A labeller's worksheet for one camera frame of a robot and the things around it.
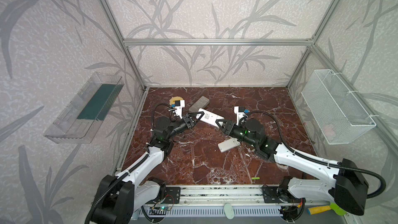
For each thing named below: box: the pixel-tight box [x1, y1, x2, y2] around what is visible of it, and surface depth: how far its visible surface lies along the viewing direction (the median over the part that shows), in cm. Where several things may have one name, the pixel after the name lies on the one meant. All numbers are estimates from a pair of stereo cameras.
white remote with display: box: [195, 107, 225, 129], surface depth 73 cm
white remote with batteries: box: [217, 137, 241, 153], surface depth 91 cm
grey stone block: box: [188, 95, 210, 113], surface depth 110 cm
